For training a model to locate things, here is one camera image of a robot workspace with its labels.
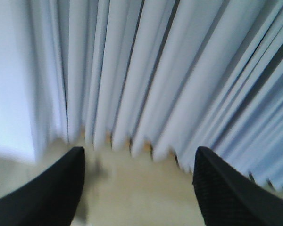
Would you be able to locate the white pleated curtain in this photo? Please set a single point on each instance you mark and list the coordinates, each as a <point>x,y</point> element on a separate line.
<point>171,74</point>

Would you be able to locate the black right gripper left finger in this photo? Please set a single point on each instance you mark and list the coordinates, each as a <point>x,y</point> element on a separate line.
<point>50,199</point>

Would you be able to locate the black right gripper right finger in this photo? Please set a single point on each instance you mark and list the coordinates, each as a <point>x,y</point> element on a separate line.
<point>228,198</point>

